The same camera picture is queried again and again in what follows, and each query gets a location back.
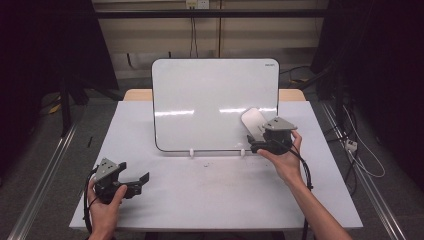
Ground black curtain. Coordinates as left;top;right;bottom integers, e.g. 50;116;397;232
0;0;120;178
309;0;424;183

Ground person's left hand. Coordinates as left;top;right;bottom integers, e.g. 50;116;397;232
87;185;128;236

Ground wooden table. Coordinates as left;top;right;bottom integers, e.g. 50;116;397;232
123;88;307;103

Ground person's right hand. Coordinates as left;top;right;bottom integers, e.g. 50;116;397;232
257;130;305;188

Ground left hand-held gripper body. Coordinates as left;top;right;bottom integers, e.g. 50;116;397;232
93;158;125;204

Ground black floor cable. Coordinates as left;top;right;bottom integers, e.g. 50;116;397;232
279;65;312;85

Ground aluminium floor rail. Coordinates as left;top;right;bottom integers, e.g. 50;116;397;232
319;100;407;240
7;122;80;240

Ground black metal stand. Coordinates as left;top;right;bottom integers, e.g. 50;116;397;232
57;74;90;138

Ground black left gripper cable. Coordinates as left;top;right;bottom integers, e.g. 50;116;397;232
82;167;100;234

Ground white whiteboard eraser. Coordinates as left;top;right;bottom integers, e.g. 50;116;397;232
240;107;268;143

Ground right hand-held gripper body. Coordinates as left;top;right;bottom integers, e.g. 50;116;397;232
262;116;298;156

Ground black hanging wall cables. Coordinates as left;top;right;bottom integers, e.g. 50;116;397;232
189;16;198;59

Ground white floor cable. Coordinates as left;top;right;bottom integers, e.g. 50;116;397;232
342;105;387;179

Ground black horizontal bar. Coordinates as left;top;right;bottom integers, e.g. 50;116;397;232
94;9;330;20

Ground white wall socket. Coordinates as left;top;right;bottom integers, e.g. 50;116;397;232
185;0;211;10

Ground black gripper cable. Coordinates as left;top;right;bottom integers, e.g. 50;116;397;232
82;167;100;234
275;139;315;240

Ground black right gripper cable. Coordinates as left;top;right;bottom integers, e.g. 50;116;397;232
275;139;315;240

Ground white magnetic whiteboard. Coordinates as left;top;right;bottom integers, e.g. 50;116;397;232
151;58;280;153

